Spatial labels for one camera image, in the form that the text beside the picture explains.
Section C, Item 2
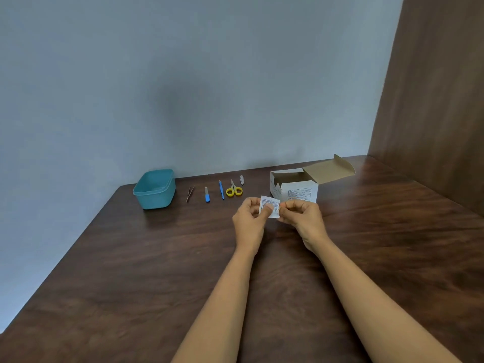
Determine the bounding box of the open white cardboard box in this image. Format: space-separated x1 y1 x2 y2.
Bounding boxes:
269 154 356 204

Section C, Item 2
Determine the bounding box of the small white printed sachet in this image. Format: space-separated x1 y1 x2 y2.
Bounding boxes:
258 196 281 220

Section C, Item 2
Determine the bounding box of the person's left hand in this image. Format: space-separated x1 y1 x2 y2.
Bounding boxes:
232 197 274 255

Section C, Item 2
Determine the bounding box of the person's right forearm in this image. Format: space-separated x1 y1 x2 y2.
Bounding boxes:
311 236 464 363

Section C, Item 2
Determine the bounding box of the person's left forearm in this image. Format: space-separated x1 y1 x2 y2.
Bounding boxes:
170 246 258 363

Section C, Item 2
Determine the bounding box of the person's right hand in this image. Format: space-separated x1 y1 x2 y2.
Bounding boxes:
278 199 330 255

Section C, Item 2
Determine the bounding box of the teal plastic container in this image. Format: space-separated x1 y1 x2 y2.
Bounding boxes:
133 169 176 210

